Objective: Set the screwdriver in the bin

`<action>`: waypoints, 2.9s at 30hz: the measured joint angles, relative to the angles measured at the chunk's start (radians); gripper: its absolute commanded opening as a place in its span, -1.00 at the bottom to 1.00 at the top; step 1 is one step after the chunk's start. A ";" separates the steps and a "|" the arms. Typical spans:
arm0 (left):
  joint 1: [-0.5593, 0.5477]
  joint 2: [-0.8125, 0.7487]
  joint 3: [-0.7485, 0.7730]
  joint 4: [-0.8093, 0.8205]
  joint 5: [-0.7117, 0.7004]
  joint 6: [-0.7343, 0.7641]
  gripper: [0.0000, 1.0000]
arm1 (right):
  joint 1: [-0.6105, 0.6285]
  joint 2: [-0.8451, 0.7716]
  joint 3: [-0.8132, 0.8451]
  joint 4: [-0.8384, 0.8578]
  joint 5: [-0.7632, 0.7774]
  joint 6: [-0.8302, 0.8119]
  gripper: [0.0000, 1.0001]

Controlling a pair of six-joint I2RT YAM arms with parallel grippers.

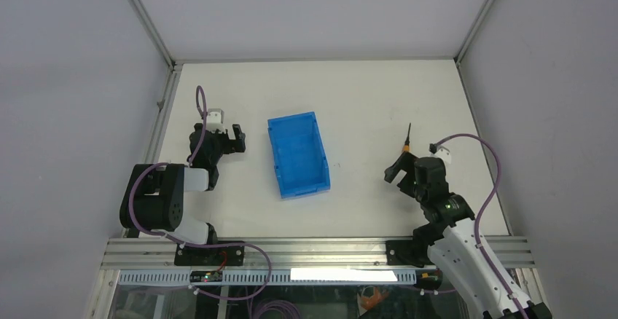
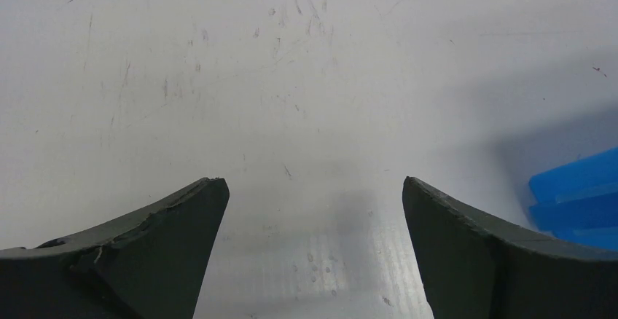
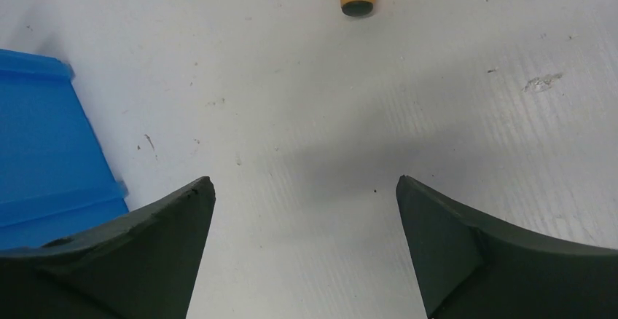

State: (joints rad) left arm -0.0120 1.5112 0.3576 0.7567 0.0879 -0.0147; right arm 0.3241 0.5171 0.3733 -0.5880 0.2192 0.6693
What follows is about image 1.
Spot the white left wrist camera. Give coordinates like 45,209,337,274
206,109,226,133

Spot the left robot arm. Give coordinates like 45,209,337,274
120,123,246,265

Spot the coiled purple cable below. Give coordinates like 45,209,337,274
251,299,302,319

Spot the aluminium frame post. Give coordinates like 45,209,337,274
454,0,495,68
128,0,176,69

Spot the aluminium left frame post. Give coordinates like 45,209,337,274
128,0,176,69

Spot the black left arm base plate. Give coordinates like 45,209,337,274
173,240,245,267

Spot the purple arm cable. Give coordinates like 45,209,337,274
434,133,532,319
126,85,273,302

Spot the aluminium right frame post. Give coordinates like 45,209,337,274
454,0,495,68

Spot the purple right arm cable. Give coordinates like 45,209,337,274
434,133,532,319

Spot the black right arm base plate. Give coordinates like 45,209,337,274
385,239,433,268

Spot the white slotted cable duct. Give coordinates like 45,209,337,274
119,268,417,287

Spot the orange handled black screwdriver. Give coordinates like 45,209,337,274
402,123,411,152

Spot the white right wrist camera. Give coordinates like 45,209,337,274
429,143,453,165

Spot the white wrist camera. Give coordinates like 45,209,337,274
429,143,453,165
206,109,226,133

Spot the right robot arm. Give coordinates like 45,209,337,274
384,151,552,318

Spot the blue plastic bin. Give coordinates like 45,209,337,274
267,111,331,199

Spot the orange object below table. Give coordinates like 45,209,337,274
358,286,389,311

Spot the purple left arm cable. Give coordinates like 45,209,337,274
126,85,273,302

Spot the aluminium front rail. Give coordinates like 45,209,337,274
100,236,536,270

